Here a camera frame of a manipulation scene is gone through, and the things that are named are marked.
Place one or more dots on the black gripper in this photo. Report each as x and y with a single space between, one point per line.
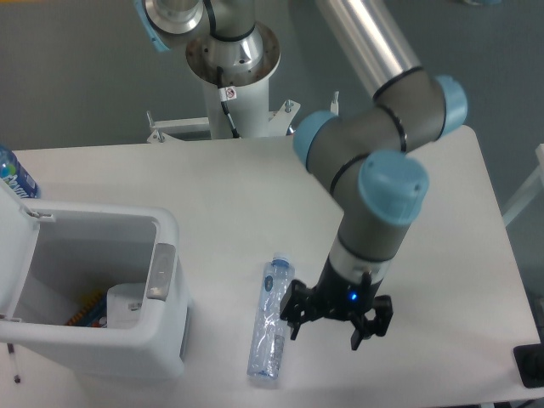
336 298

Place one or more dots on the clear plastic water bottle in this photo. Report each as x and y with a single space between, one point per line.
269 330

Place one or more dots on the white plastic bag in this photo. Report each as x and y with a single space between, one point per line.
123 305

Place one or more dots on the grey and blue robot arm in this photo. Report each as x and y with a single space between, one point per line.
363 163

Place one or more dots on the white open trash can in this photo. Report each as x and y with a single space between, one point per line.
55 255

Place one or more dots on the black device at table edge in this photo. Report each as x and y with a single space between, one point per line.
529 360

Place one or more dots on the colourful snack wrapper in bin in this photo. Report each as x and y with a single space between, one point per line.
93 314

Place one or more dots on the blue labelled water bottle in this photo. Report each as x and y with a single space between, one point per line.
16 176

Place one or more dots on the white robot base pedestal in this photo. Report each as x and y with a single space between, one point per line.
235 83

